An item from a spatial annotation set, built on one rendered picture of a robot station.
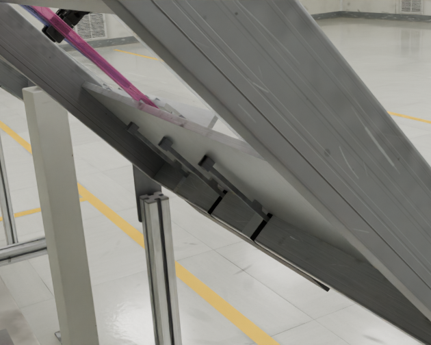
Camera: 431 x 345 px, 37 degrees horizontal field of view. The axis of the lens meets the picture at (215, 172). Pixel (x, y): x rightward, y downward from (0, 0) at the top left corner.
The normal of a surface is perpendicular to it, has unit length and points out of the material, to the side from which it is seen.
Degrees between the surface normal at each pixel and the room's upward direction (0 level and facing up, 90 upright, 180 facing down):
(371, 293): 42
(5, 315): 0
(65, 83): 90
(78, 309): 90
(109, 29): 90
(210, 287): 0
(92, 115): 90
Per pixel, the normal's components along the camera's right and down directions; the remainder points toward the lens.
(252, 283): -0.07, -0.95
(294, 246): -0.63, -0.56
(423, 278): 0.50, 0.24
